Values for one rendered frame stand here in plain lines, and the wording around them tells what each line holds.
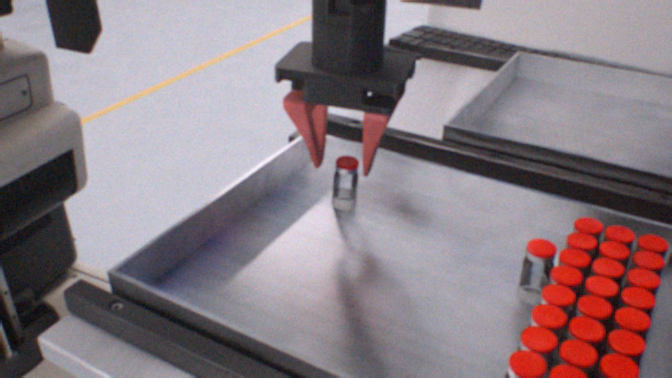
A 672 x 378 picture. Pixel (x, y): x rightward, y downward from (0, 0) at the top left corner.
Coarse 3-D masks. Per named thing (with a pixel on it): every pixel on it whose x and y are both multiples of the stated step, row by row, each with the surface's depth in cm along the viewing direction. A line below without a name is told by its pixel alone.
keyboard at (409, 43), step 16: (416, 32) 120; (432, 32) 119; (448, 32) 120; (384, 48) 116; (400, 48) 115; (416, 48) 113; (480, 48) 112; (496, 48) 112; (512, 48) 112; (528, 48) 112; (592, 64) 106
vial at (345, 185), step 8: (336, 168) 55; (336, 176) 55; (344, 176) 55; (352, 176) 55; (336, 184) 56; (344, 184) 55; (352, 184) 55; (336, 192) 56; (344, 192) 56; (352, 192) 56; (336, 200) 56; (344, 200) 56; (352, 200) 56; (336, 208) 57; (344, 208) 57
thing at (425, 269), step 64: (256, 192) 58; (320, 192) 60; (384, 192) 60; (448, 192) 58; (512, 192) 54; (192, 256) 51; (256, 256) 51; (320, 256) 51; (384, 256) 51; (448, 256) 51; (512, 256) 51; (192, 320) 41; (256, 320) 45; (320, 320) 45; (384, 320) 45; (448, 320) 45; (512, 320) 45
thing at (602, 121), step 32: (512, 64) 82; (544, 64) 83; (576, 64) 81; (480, 96) 73; (512, 96) 80; (544, 96) 80; (576, 96) 80; (608, 96) 80; (640, 96) 78; (448, 128) 65; (480, 128) 72; (512, 128) 72; (544, 128) 72; (576, 128) 72; (608, 128) 72; (640, 128) 72; (544, 160) 61; (576, 160) 59; (608, 160) 65; (640, 160) 65
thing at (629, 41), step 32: (512, 0) 117; (544, 0) 114; (576, 0) 110; (608, 0) 107; (640, 0) 104; (480, 32) 124; (512, 32) 120; (544, 32) 116; (576, 32) 112; (608, 32) 109; (640, 32) 106; (608, 64) 112; (640, 64) 108
